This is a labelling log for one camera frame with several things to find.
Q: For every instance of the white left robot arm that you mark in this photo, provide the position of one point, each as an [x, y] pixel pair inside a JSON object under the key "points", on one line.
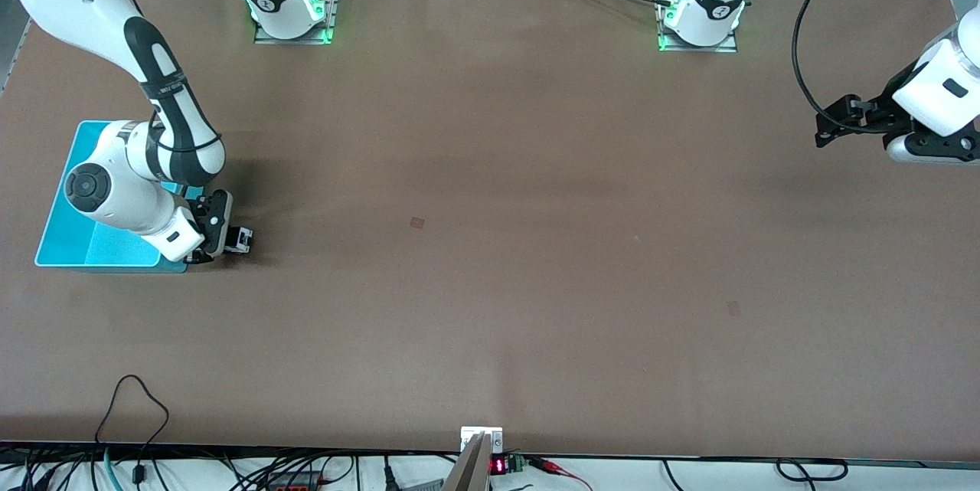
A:
{"points": [[712, 1]]}

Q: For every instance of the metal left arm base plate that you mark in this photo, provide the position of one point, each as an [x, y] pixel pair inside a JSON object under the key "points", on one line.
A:
{"points": [[720, 49]]}

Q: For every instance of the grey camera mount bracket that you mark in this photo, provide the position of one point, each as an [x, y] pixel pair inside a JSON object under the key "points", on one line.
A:
{"points": [[471, 468]]}

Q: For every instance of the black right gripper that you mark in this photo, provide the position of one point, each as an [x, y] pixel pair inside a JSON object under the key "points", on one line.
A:
{"points": [[213, 220]]}

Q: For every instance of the red LED display module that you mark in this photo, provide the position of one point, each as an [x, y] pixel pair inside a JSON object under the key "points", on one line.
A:
{"points": [[499, 466]]}

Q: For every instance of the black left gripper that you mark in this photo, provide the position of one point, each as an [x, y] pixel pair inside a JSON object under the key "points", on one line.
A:
{"points": [[880, 114]]}

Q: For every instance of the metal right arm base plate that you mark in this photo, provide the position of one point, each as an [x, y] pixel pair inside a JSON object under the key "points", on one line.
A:
{"points": [[334, 12]]}

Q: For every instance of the turquoise plastic bin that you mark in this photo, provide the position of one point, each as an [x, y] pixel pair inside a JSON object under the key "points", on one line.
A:
{"points": [[115, 250]]}

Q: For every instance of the orange power strip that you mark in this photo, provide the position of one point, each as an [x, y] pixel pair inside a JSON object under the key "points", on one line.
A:
{"points": [[295, 485]]}

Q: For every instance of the red clip lead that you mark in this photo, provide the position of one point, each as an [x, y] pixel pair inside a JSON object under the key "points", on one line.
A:
{"points": [[547, 464]]}

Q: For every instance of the white jeep toy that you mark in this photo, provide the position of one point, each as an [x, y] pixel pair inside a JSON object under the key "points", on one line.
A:
{"points": [[242, 230]]}

